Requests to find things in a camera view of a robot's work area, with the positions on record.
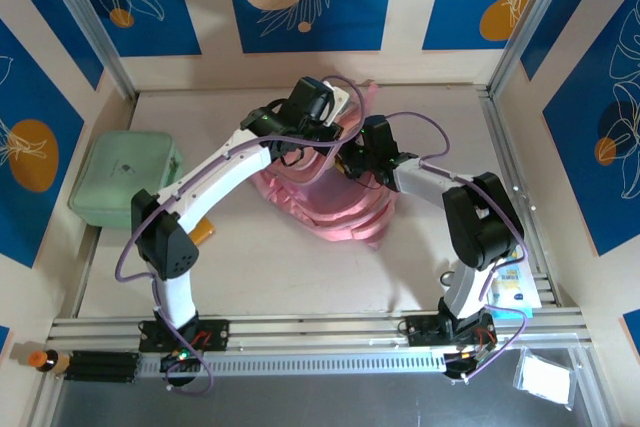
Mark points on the pink backpack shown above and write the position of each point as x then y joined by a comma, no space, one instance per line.
345,212

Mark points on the orange marker pen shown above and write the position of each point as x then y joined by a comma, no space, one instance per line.
206,233

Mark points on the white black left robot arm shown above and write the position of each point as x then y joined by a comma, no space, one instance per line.
220,172

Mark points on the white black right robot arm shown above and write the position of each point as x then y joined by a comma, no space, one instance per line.
425,179

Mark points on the white plastic bag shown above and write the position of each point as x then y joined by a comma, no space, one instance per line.
542,377

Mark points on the blue poster beige circle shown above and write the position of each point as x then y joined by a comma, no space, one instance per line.
350,22

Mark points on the mint green zip case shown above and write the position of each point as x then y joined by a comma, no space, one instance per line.
120,182

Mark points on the blue white paper package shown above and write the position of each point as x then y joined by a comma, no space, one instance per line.
510,292

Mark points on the grey metal plate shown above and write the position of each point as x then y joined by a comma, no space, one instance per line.
325,402

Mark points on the brown bottle orange cap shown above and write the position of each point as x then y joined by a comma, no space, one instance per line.
47,361

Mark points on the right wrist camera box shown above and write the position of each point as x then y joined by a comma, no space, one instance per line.
380,134

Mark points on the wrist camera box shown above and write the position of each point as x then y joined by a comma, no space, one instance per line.
380,134
307,97

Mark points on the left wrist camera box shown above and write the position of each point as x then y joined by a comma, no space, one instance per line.
307,97

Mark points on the aluminium side rail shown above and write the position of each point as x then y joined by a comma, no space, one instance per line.
497,117

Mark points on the aluminium front rail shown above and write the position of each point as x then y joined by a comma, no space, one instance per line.
325,327

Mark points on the blue floral wall poster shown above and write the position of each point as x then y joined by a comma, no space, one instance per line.
575,172
165,22
560,7
55,12

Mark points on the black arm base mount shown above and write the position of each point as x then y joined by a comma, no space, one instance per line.
420,329
215,334

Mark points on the aluminium frame post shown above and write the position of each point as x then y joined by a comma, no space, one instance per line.
91,22
528,22

